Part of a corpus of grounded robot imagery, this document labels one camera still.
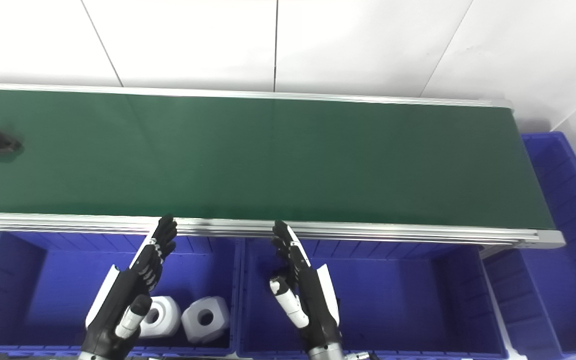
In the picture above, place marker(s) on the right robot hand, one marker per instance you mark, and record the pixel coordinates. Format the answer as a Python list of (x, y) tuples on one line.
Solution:
[(313, 300)]

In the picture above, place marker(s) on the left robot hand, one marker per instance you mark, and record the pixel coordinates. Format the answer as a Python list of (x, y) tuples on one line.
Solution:
[(120, 295)]

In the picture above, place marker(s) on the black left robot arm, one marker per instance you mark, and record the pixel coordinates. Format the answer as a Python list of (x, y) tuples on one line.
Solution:
[(93, 356)]

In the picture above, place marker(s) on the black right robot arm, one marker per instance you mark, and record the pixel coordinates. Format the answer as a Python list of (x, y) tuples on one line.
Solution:
[(325, 354)]

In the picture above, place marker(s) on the white block part with hole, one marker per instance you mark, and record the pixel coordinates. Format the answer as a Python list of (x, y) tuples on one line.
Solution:
[(164, 317), (208, 315)]

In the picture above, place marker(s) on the blue plastic bin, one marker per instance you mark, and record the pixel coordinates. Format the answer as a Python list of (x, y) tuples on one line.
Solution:
[(398, 300), (568, 280), (53, 290)]

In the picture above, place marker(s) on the green conveyor belt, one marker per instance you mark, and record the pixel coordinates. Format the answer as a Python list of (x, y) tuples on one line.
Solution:
[(368, 233), (278, 160)]

